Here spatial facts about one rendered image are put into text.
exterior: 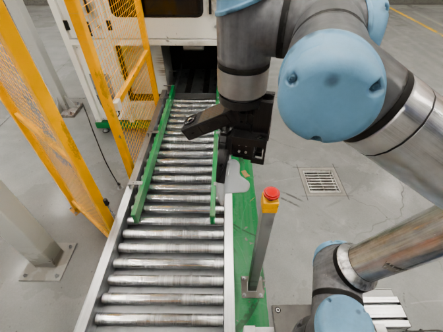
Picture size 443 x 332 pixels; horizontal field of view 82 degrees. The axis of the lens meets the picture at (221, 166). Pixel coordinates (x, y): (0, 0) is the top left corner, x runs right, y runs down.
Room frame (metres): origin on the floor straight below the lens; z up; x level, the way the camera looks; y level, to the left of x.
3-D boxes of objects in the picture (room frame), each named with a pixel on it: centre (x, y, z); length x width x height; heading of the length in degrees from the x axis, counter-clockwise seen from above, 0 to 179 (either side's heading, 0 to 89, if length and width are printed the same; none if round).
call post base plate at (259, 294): (0.71, -0.21, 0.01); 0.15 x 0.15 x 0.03; 89
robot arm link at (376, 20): (0.32, -0.12, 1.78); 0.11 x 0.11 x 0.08; 73
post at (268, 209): (0.71, -0.21, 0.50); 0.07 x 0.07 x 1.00; 89
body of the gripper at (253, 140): (0.36, -0.04, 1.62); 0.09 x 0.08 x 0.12; 75
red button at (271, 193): (0.71, -0.21, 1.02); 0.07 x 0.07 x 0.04
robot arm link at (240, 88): (0.37, -0.03, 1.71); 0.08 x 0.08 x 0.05
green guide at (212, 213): (1.66, 0.01, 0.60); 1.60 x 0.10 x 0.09; 179
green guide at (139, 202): (1.67, 0.54, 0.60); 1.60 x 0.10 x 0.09; 179
